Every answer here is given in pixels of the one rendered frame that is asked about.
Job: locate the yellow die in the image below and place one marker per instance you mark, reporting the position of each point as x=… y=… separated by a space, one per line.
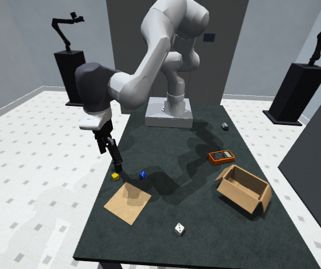
x=115 y=176

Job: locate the white die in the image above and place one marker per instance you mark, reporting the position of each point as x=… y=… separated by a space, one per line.
x=179 y=229

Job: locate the orange rectangular block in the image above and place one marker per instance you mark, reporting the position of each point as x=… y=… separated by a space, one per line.
x=221 y=157

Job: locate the tan square mat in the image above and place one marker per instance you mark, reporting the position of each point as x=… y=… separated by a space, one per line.
x=127 y=203

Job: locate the blue die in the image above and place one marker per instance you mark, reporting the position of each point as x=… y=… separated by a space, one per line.
x=142 y=175

